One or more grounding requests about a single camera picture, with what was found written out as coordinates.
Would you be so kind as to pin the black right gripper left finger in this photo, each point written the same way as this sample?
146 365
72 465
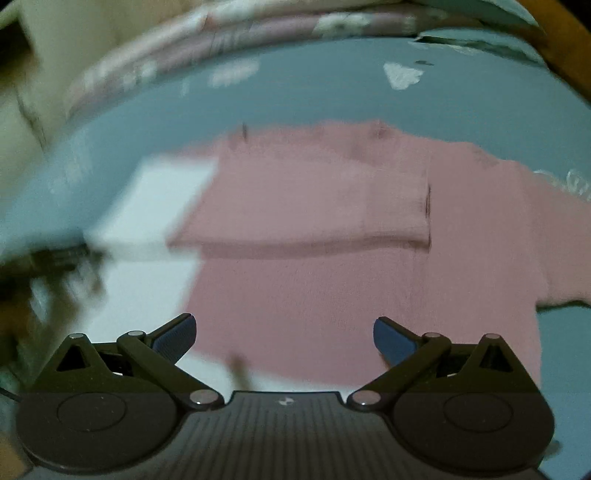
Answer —
106 406

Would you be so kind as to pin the blue pillow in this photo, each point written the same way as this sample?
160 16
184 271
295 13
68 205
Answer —
501 12
471 41

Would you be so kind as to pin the blue floral bed sheet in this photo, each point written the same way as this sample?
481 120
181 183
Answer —
109 173

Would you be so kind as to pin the pink floral folded quilt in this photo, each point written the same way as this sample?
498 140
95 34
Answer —
212 14

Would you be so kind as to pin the pink and white knit sweater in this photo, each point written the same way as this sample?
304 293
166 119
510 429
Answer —
304 236

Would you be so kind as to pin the blue upper pillow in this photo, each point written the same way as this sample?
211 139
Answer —
501 12

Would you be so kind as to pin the wooden headboard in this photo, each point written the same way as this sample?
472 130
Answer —
565 40

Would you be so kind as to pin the mauve floral folded quilt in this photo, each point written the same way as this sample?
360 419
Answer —
402 20

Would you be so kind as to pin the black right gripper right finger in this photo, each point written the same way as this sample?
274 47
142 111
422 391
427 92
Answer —
467 409

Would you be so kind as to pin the blue lower pillow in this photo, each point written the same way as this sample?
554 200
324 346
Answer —
471 41

